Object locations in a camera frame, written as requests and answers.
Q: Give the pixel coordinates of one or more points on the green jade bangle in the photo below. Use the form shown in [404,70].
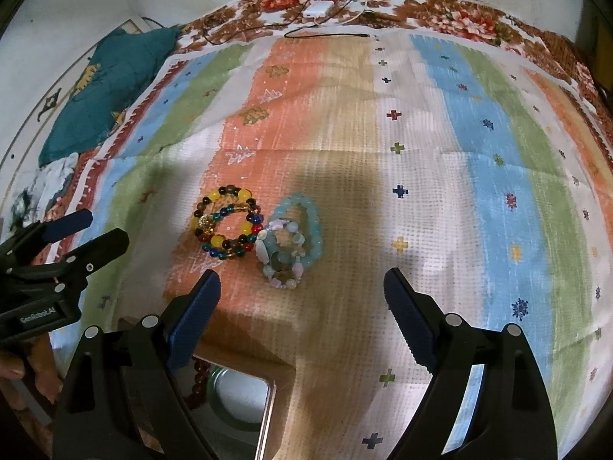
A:
[225,419]

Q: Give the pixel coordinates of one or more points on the colourful striped cloth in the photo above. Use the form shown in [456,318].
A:
[335,129]

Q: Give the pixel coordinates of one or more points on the person's left hand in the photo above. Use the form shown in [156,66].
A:
[12,368]

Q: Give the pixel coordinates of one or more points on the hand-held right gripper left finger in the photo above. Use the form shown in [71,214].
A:
[191,316]

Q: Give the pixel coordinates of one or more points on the metal tin box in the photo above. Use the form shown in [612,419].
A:
[239,393]

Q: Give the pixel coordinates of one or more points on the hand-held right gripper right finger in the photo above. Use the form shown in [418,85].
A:
[412,316]

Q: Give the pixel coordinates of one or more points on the teal pillow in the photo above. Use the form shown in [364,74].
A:
[105,81]

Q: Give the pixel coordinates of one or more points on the white charger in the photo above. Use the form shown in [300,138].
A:
[317,9]

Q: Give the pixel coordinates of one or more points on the white crumpled cloth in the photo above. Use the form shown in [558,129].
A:
[52,177]

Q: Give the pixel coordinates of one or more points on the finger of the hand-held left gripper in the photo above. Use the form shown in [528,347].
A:
[96,251]
[67,225]

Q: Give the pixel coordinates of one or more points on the white decorated board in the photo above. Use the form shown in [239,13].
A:
[52,100]

